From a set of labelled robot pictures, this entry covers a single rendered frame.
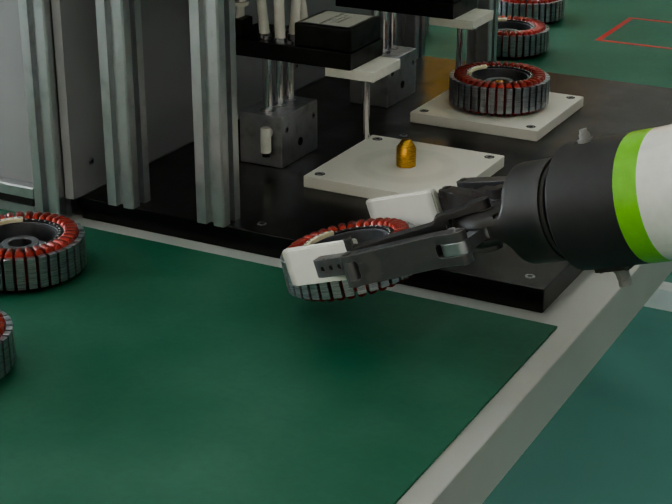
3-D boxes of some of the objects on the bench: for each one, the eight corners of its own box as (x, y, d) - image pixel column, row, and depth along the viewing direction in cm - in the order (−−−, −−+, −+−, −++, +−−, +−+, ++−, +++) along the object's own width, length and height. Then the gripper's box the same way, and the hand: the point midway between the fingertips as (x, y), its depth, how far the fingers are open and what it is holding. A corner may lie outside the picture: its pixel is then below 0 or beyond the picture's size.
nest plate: (504, 166, 148) (504, 154, 147) (443, 212, 135) (444, 200, 135) (372, 145, 154) (372, 133, 154) (303, 187, 142) (303, 175, 141)
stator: (111, 272, 127) (109, 232, 126) (-3, 307, 120) (-7, 265, 119) (45, 236, 135) (42, 199, 134) (-66, 267, 128) (-71, 228, 127)
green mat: (848, 10, 223) (848, 9, 223) (755, 112, 173) (755, 110, 173) (311, -45, 264) (311, -46, 263) (110, 25, 214) (109, 23, 214)
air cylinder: (318, 148, 153) (318, 98, 151) (283, 169, 147) (282, 116, 145) (276, 141, 155) (276, 91, 153) (240, 161, 149) (238, 109, 147)
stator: (449, 255, 119) (440, 212, 118) (375, 305, 110) (365, 259, 109) (339, 257, 125) (329, 216, 124) (261, 305, 117) (251, 261, 116)
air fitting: (274, 155, 147) (273, 126, 146) (268, 158, 146) (267, 130, 145) (264, 153, 147) (264, 125, 146) (258, 157, 146) (258, 128, 145)
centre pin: (419, 163, 145) (419, 138, 144) (410, 169, 143) (411, 143, 142) (401, 161, 146) (401, 135, 145) (392, 166, 144) (393, 140, 143)
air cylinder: (416, 92, 173) (417, 46, 171) (388, 108, 167) (389, 61, 165) (378, 86, 175) (378, 41, 173) (349, 102, 169) (349, 56, 167)
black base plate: (734, 114, 172) (736, 95, 171) (542, 314, 120) (544, 288, 119) (378, 65, 193) (378, 49, 192) (81, 218, 140) (80, 196, 139)
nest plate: (583, 106, 167) (584, 96, 167) (536, 141, 155) (537, 130, 155) (463, 89, 174) (463, 79, 173) (409, 122, 162) (409, 111, 161)
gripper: (509, 318, 96) (259, 340, 110) (650, 202, 113) (420, 234, 127) (477, 212, 94) (228, 248, 108) (626, 111, 112) (395, 153, 126)
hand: (350, 238), depth 117 cm, fingers closed on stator, 11 cm apart
